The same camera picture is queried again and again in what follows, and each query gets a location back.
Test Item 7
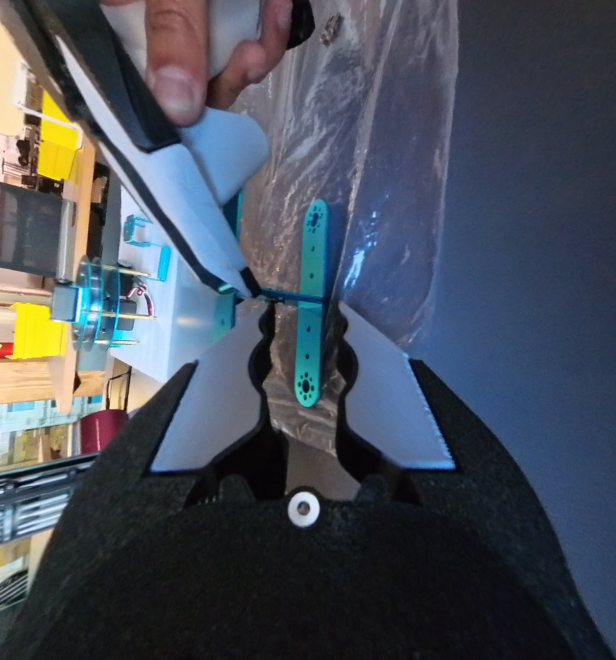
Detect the dark mesh panel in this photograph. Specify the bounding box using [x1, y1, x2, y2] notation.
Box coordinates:
[0, 180, 75, 276]

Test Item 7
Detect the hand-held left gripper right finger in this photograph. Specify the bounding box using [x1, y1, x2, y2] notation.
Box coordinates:
[336, 300, 457, 485]

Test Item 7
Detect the round metal turntable assembly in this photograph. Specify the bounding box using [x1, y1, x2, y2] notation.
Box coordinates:
[50, 255, 156, 356]

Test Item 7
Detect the dark red cylinder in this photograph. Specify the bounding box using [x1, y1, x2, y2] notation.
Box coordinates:
[80, 410, 129, 455]

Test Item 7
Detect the person's right hand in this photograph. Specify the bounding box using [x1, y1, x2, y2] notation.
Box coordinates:
[143, 0, 294, 129]

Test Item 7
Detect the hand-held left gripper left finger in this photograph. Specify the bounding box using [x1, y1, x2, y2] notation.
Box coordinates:
[148, 301, 278, 472]

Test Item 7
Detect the white foam sheet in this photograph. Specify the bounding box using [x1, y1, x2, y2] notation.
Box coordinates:
[109, 180, 247, 382]

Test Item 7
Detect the long blue metal bracket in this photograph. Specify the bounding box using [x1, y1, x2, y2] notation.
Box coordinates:
[214, 191, 331, 407]

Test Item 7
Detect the yellow storage box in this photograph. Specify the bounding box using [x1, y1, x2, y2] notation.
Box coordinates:
[39, 90, 83, 181]
[9, 301, 57, 360]

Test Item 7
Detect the wooden shelf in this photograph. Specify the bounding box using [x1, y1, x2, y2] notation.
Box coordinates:
[0, 131, 100, 413]

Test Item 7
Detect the clear plastic bag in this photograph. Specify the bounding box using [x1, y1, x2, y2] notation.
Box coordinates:
[231, 0, 461, 454]

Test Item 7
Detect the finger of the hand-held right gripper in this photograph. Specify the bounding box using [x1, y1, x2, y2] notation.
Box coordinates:
[45, 36, 261, 301]

